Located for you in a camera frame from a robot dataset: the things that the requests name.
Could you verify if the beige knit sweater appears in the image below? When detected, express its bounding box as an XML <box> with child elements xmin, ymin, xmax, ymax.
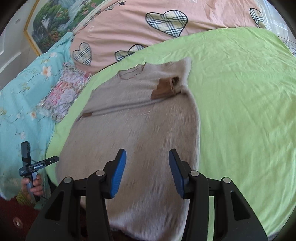
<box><xmin>56</xmin><ymin>58</ymin><xmax>200</xmax><ymax>240</ymax></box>

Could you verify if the person's left hand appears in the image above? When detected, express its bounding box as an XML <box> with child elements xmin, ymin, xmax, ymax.
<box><xmin>21</xmin><ymin>174</ymin><xmax>44</xmax><ymax>201</ymax></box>

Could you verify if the dark red sleeve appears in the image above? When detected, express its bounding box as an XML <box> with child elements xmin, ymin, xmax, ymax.
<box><xmin>1</xmin><ymin>190</ymin><xmax>40</xmax><ymax>240</ymax></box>

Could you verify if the teal floral blanket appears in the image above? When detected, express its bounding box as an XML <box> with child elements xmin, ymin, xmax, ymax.
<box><xmin>1</xmin><ymin>33</ymin><xmax>73</xmax><ymax>200</ymax></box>

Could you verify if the purple floral ruffled cloth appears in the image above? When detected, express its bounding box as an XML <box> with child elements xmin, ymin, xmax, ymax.
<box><xmin>37</xmin><ymin>62</ymin><xmax>91</xmax><ymax>123</ymax></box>

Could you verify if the green bed sheet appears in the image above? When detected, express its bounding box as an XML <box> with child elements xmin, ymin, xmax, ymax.
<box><xmin>46</xmin><ymin>28</ymin><xmax>295</xmax><ymax>237</ymax></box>

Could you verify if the framed landscape painting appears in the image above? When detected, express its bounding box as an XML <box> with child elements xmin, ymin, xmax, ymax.
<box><xmin>24</xmin><ymin>0</ymin><xmax>107</xmax><ymax>56</ymax></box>

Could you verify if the pink quilt with plaid hearts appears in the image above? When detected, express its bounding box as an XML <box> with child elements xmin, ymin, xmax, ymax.
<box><xmin>70</xmin><ymin>0</ymin><xmax>265</xmax><ymax>73</ymax></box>

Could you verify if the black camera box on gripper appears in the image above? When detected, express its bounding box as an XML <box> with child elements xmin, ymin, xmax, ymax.
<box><xmin>21</xmin><ymin>141</ymin><xmax>31</xmax><ymax>166</ymax></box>

